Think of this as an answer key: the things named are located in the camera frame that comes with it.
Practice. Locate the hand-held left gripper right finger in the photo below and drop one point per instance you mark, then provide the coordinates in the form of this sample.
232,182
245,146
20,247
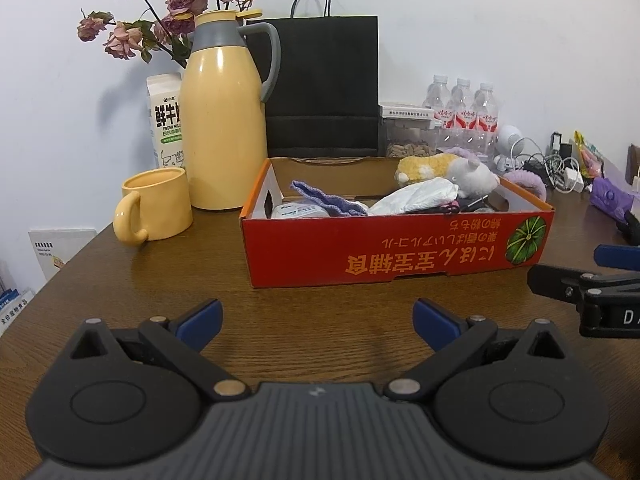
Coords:
437,324

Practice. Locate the clear food container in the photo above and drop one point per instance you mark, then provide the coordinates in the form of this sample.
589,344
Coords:
410,147

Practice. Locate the white printed carton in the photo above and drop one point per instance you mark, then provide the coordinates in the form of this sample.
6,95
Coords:
55,250

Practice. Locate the clear water bottle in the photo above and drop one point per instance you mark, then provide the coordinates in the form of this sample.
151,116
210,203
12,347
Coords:
486,110
462,105
440,95

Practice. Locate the white tissue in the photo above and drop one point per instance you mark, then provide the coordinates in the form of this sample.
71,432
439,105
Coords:
415,200

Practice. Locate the white power adapter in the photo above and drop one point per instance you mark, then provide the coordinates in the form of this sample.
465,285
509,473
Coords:
573,180

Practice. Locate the plush hamster toy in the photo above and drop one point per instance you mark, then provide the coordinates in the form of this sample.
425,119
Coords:
475,177

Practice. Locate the blue and white boxes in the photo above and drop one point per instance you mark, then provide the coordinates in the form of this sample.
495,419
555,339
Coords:
12,305

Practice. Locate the colourful snack packet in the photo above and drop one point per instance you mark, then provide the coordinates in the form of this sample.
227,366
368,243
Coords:
590,160

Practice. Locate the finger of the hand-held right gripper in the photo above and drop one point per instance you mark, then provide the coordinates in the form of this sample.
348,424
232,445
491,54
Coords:
555,280
617,255

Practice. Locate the white desk fan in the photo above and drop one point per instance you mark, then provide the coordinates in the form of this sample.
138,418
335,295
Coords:
511,137

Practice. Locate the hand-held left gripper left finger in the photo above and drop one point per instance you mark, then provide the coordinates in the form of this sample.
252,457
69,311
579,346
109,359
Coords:
200,322

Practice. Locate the purple tissue packet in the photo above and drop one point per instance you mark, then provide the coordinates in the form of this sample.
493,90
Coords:
607,197

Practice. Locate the white milk carton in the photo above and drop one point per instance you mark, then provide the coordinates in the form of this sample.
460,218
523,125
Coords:
167,120

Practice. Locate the red cardboard box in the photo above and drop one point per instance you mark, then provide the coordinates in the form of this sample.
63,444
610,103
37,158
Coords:
310,255

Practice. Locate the black paper bag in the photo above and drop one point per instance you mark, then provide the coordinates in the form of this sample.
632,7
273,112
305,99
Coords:
325,85

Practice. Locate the yellow mug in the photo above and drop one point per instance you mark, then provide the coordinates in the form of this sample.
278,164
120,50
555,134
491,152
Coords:
160,205

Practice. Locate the white flat box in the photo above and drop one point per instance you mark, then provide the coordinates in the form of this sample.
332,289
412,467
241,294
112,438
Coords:
407,111

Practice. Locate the yellow thermos jug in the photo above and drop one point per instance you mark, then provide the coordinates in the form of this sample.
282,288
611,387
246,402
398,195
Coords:
222,125

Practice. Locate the purple knitted pouch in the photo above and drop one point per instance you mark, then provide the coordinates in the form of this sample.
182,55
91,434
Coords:
325,200

